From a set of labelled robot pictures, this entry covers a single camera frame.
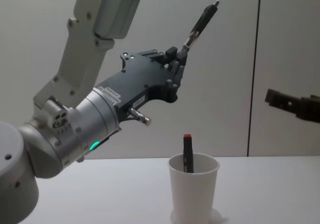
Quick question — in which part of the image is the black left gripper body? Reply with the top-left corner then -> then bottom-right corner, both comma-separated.
97,48 -> 179,122

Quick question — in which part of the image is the black pen with silver tip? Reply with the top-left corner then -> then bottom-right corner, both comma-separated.
180,0 -> 221,57

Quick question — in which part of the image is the black pen with red cap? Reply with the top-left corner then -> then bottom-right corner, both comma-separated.
182,133 -> 195,174

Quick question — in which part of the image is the white paper cup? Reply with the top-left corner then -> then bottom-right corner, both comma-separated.
167,152 -> 221,216

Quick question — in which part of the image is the white table cloth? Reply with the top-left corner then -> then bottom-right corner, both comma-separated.
0,155 -> 320,224

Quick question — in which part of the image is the small silver cable plug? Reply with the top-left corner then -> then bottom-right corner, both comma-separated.
127,108 -> 153,127

